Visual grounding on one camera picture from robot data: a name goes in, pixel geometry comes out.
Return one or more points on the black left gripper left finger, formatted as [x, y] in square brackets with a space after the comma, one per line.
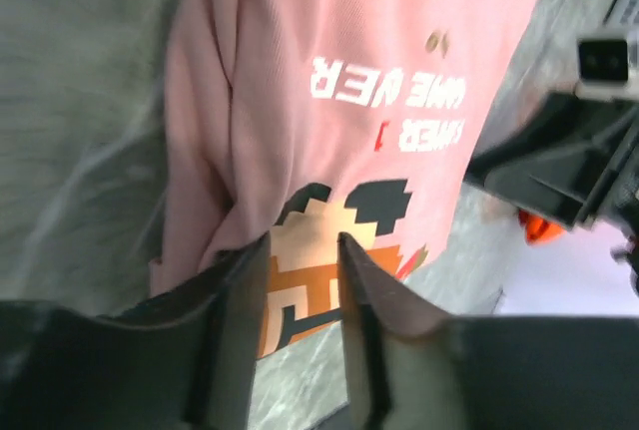
[184, 359]

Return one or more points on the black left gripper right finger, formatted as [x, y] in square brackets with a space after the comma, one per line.
[411, 365]

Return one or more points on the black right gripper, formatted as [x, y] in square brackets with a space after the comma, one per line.
[575, 161]

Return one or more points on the pink printed t-shirt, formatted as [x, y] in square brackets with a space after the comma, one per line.
[307, 118]

